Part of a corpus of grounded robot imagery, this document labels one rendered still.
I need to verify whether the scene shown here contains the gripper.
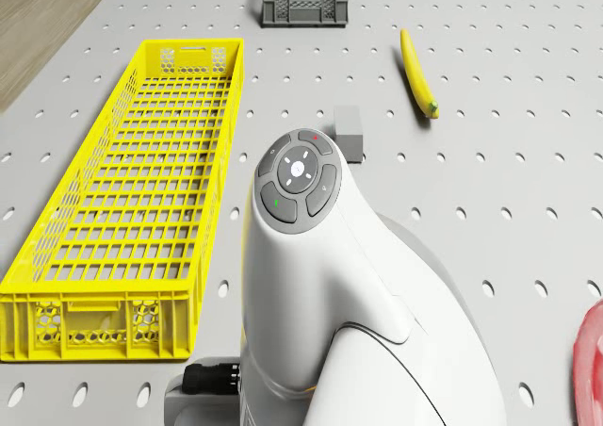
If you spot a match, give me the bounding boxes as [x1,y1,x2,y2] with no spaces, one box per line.
[162,355,244,426]

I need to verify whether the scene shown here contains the yellow basket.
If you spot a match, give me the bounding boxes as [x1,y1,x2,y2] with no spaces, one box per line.
[0,38,246,363]

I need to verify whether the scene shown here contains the grey cube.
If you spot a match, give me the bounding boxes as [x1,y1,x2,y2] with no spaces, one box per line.
[333,105,366,165]

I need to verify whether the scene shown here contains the banana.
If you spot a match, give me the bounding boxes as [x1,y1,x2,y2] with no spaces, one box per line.
[399,27,441,121]

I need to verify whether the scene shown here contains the dark grey basket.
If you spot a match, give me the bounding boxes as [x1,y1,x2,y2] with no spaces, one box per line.
[260,0,350,28]

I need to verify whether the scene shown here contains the red plate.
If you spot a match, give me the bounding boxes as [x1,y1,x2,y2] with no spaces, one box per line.
[572,298,603,426]

